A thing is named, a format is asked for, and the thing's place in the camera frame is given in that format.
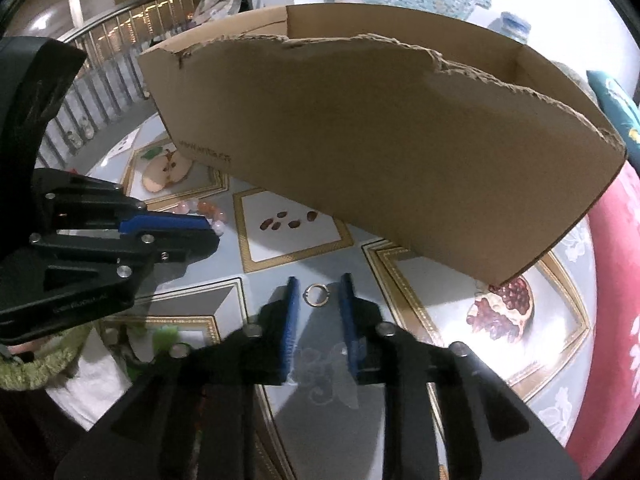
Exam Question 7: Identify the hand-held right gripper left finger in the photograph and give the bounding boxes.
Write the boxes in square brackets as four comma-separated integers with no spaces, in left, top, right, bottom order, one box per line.
[55,277,300,480]

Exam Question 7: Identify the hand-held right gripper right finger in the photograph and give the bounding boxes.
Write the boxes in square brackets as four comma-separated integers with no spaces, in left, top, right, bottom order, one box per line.
[341,274,583,480]

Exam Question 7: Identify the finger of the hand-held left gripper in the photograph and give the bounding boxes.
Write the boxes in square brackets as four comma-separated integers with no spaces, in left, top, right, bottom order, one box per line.
[32,169,211,235]
[30,230,221,306]

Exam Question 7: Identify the pink orange bead bracelet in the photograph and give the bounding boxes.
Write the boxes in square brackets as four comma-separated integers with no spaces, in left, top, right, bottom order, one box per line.
[181,199,229,237]

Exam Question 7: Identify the brown cardboard box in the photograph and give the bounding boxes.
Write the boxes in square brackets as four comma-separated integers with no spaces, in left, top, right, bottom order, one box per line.
[137,4,627,286]

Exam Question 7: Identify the metal stair railing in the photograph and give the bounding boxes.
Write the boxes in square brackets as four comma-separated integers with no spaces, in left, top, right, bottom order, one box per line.
[50,0,211,161]

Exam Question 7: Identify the pile of clothes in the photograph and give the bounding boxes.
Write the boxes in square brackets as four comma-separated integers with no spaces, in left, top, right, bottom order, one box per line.
[192,0,251,17]

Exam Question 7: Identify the pink floral blanket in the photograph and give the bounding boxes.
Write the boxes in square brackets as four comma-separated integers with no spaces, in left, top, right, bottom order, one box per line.
[565,160,640,476]

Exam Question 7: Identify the blue water jug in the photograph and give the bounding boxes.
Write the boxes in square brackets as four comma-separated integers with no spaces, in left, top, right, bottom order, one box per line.
[500,11,532,45]

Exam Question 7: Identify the blue floral pillow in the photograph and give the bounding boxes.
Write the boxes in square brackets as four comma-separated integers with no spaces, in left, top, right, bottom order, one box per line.
[586,70,640,153]

